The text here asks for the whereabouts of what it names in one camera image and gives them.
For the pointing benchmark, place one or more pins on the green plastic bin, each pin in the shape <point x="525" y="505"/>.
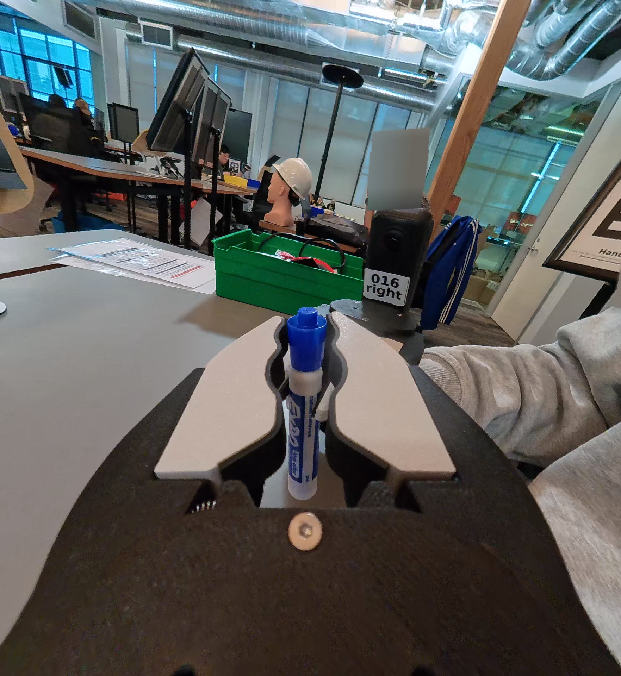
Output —
<point x="268" y="285"/>

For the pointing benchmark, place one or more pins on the mannequin head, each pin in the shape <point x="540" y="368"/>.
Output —
<point x="281" y="195"/>

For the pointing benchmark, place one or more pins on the red and black object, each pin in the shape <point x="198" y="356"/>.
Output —
<point x="310" y="262"/>

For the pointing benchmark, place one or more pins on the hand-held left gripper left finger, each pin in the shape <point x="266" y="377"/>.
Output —
<point x="220" y="412"/>

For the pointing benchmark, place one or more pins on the black sign stand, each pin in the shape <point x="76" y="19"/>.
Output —
<point x="598" y="298"/>

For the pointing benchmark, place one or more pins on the black floor lamp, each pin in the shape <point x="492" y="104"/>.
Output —
<point x="342" y="74"/>

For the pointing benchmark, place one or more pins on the printed paper sheet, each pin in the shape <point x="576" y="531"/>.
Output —
<point x="141" y="261"/>

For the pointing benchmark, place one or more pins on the person's right forearm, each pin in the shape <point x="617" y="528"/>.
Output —
<point x="527" y="380"/>

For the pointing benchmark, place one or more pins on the wooden post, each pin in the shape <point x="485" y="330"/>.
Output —
<point x="474" y="105"/>

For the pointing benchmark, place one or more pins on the small black monitor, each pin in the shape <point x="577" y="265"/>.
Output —
<point x="124" y="121"/>

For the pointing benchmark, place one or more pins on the blue whiteboard marker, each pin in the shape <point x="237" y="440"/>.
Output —
<point x="302" y="348"/>

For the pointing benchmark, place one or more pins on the black bag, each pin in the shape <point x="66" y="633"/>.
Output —
<point x="336" y="230"/>

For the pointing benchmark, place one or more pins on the blue jacket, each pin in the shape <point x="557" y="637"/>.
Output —
<point x="447" y="264"/>

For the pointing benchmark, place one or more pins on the framed black-white tag sign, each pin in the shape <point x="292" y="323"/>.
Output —
<point x="606" y="232"/>

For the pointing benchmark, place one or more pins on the tilted monitor on stand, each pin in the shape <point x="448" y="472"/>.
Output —
<point x="178" y="100"/>
<point x="212" y="121"/>

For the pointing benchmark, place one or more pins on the white hard hat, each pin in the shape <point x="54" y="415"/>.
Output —
<point x="294" y="171"/>

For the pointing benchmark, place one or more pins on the silver ventilation ducts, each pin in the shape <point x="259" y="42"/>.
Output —
<point x="500" y="31"/>

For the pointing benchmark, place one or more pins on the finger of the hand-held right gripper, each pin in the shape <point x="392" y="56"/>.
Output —
<point x="327" y="397"/>

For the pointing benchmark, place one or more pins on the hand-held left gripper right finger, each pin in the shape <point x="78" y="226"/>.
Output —
<point x="389" y="412"/>

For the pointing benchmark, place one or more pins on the wooden workbench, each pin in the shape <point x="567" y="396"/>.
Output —
<point x="104" y="166"/>

